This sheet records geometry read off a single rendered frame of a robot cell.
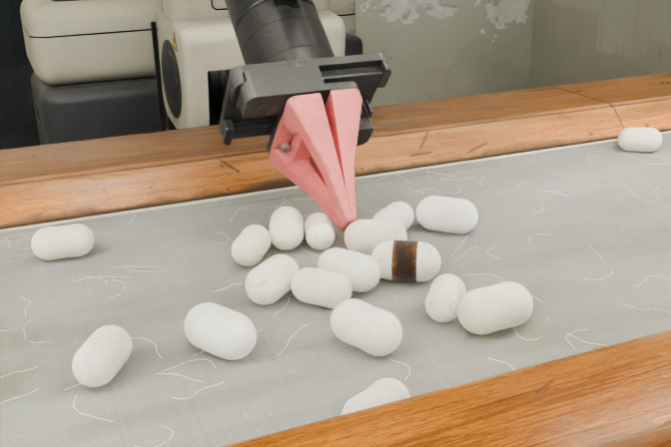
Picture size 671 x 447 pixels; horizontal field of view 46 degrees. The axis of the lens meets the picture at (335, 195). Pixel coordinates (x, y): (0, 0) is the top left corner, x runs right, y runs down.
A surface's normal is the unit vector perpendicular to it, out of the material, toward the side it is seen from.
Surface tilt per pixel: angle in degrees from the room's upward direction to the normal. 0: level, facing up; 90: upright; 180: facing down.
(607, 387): 0
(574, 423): 0
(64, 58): 90
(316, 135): 63
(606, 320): 0
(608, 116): 45
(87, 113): 90
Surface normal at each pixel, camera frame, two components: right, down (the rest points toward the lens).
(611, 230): -0.02, -0.94
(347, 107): 0.33, -0.17
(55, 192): 0.25, -0.45
